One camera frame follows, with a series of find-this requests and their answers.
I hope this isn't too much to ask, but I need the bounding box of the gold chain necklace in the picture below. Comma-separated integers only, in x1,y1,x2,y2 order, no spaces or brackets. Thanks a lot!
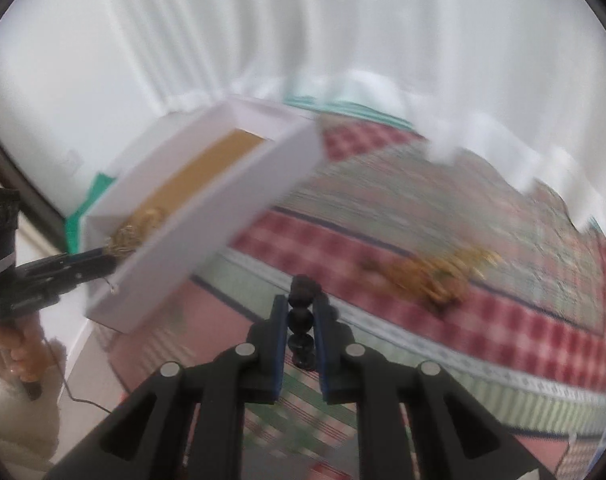
408,247,504,286

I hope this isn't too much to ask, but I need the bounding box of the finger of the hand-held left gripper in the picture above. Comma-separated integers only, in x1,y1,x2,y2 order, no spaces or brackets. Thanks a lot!
20,247,116,277
28,262,115,307

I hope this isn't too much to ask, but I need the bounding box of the white curtain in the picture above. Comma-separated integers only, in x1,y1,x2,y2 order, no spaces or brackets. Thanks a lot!
108,0,606,226

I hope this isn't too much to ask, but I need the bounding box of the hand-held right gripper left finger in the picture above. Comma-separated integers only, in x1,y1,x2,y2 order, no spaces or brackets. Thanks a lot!
48,295,290,480

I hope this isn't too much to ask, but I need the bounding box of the dark bead bracelet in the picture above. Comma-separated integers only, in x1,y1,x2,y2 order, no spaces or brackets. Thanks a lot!
288,275,324,371

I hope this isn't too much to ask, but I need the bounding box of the striped blue cloth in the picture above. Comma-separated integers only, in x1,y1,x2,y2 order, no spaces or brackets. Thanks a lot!
283,95,424,133

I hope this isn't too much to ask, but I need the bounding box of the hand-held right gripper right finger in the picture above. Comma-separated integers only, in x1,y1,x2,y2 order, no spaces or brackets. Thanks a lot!
314,295,542,480

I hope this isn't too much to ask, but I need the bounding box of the white drawer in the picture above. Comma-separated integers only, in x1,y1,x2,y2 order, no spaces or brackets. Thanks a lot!
83,99,326,335

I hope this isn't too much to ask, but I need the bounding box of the green cloth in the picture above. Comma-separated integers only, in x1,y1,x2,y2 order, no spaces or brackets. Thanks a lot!
63,172,114,256

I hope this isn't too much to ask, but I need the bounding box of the person's left forearm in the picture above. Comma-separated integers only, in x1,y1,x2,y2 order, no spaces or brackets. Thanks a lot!
0,340,71,461

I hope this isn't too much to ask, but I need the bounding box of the thin black cable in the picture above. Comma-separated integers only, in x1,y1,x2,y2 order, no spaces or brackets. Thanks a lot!
43,330,118,416

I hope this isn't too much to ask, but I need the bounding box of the patchwork plaid quilt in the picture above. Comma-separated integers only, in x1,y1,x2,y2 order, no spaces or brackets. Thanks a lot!
103,110,606,480

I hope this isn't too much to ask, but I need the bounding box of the person's left hand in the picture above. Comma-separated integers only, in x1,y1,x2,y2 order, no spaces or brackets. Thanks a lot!
0,314,50,385

